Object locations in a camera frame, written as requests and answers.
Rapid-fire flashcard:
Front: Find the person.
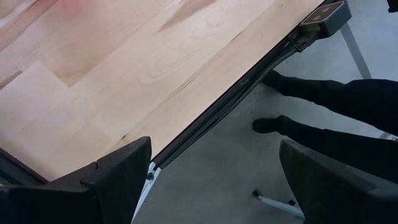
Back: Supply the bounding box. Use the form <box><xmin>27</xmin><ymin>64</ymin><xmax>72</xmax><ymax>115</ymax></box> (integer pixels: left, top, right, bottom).
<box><xmin>251</xmin><ymin>70</ymin><xmax>398</xmax><ymax>184</ymax></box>

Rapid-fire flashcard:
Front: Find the black table-edge camera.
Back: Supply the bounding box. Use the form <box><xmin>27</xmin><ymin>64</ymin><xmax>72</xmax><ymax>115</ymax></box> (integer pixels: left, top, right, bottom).
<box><xmin>300</xmin><ymin>1</ymin><xmax>353</xmax><ymax>39</ymax></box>

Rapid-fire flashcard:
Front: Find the black metal table frame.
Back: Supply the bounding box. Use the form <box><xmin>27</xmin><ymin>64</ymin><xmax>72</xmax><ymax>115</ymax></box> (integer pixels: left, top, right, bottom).
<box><xmin>0</xmin><ymin>27</ymin><xmax>315</xmax><ymax>185</ymax></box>

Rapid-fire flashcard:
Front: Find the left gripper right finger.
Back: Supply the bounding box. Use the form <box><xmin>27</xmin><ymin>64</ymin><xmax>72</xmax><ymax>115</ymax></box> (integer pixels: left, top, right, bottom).
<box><xmin>279</xmin><ymin>139</ymin><xmax>398</xmax><ymax>224</ymax></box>

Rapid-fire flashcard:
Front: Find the white metal table bracket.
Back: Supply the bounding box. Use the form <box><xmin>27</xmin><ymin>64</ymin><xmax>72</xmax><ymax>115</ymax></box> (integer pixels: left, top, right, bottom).
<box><xmin>131</xmin><ymin>161</ymin><xmax>162</xmax><ymax>224</ymax></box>

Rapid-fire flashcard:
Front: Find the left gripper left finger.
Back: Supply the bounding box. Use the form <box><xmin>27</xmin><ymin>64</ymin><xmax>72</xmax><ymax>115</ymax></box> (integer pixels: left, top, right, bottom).
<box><xmin>0</xmin><ymin>136</ymin><xmax>152</xmax><ymax>224</ymax></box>

